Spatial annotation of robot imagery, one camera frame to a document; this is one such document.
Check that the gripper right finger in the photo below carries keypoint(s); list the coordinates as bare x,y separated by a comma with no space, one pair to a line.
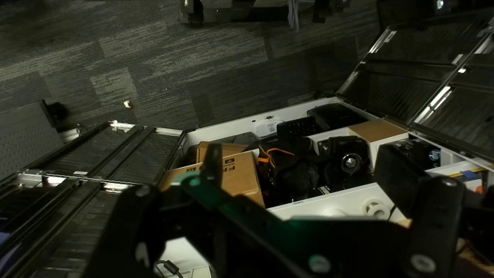
436,224

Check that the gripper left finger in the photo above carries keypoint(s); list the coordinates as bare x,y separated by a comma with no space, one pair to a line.
247,216

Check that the large brown cardboard box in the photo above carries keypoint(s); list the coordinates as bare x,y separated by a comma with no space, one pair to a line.
239,175

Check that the small brown cardboard box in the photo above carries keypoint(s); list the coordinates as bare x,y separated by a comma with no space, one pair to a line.
227,148

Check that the white tool box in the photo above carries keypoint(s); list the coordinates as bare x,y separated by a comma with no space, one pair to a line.
339,200

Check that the white box with brown top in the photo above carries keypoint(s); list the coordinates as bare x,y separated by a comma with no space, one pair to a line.
380,133

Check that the black ribbed tool box lid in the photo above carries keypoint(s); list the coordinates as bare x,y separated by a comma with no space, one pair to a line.
420,77
96,158

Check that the roll of clear tape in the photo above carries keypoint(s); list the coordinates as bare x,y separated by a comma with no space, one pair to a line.
376,208

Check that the black mesh pouch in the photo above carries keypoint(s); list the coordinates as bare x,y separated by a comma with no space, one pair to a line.
297,177

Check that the black packet with white label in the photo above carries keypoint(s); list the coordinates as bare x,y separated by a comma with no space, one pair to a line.
422,152

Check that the white labelled device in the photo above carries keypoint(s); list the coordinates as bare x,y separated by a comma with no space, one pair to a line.
268,126

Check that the black keypad device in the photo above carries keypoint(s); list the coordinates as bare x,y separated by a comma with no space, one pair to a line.
296,129

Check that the black round lens device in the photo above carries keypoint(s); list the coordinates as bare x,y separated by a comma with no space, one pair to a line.
347,160

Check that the black soft case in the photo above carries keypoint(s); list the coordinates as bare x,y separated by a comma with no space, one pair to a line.
335,115

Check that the small white scrap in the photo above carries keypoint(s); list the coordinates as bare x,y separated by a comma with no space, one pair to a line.
128,104

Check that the black furniture base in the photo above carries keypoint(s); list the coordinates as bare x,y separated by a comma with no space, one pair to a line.
208,11

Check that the grey perforated panel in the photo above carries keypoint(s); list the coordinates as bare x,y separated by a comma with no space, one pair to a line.
23,135

